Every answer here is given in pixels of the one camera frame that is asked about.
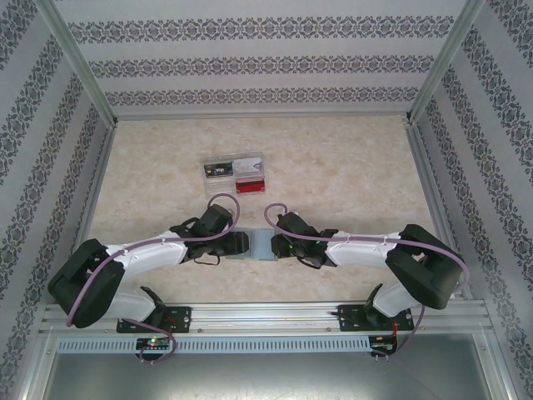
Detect green leather card holder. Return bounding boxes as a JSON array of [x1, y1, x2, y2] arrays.
[[223, 227, 279, 263]]

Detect clear acrylic card organizer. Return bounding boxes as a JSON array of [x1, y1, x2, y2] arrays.
[[202, 152, 267, 200]]

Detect red VIP card stack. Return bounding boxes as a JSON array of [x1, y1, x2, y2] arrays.
[[235, 178, 267, 196]]

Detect black VIP card stack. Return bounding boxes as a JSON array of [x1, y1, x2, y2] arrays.
[[202, 162, 232, 179]]

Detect silver card stack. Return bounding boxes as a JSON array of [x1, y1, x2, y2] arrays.
[[232, 157, 264, 177]]

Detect grey metal sheet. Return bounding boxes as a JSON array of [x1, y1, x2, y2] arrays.
[[41, 332, 511, 400]]

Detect aluminium mounting rail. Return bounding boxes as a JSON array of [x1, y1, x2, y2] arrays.
[[39, 302, 492, 334]]

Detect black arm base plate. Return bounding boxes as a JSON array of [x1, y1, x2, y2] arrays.
[[337, 303, 416, 333], [116, 306, 192, 334]]

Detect slotted grey cable duct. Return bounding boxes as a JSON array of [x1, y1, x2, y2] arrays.
[[56, 334, 399, 354]]

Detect aluminium side rail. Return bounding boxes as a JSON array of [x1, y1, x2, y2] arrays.
[[406, 122, 466, 299], [57, 124, 117, 305]]

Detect aluminium frame post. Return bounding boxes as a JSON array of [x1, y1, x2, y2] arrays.
[[404, 0, 487, 125], [35, 0, 118, 126]]

